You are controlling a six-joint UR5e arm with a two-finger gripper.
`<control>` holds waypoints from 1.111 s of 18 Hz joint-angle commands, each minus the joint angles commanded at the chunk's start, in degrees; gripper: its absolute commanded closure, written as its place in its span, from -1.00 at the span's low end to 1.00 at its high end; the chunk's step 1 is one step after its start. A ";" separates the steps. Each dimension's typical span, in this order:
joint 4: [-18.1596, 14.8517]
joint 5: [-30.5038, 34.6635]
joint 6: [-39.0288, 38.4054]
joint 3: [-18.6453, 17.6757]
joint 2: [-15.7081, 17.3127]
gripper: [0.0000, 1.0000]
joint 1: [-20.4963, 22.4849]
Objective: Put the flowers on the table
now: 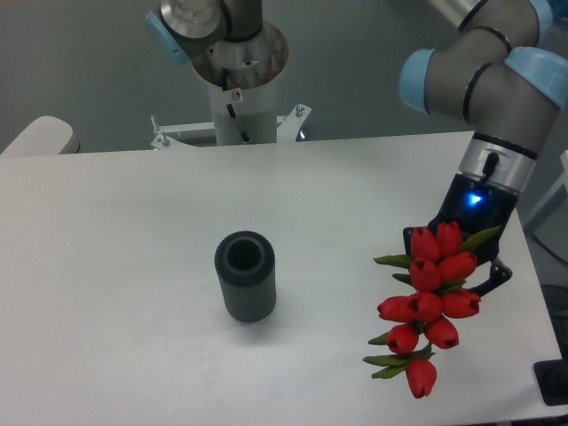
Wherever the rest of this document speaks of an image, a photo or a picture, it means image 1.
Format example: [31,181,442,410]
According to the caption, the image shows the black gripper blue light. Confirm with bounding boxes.
[402,174,518,295]

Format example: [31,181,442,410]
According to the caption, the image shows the red tulip bouquet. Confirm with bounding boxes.
[363,222,500,398]

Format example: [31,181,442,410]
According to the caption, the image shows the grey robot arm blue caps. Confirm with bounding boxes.
[146,1,567,296]

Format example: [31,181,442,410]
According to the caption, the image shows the white furniture at right edge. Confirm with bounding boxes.
[524,151,567,265]

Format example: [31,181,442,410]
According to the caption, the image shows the black device at table edge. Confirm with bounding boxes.
[533,359,567,406]

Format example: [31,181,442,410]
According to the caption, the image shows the dark grey ribbed vase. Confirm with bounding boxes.
[214,231,277,323]

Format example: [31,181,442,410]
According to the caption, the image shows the beige chair armrest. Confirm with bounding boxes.
[1,115,81,159]

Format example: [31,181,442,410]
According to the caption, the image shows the white pedestal base frame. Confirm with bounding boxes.
[151,104,312,150]

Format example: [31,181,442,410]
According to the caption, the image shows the black cable on pedestal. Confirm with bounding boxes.
[220,67,252,145]

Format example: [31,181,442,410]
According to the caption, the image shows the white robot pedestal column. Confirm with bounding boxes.
[190,20,290,146]

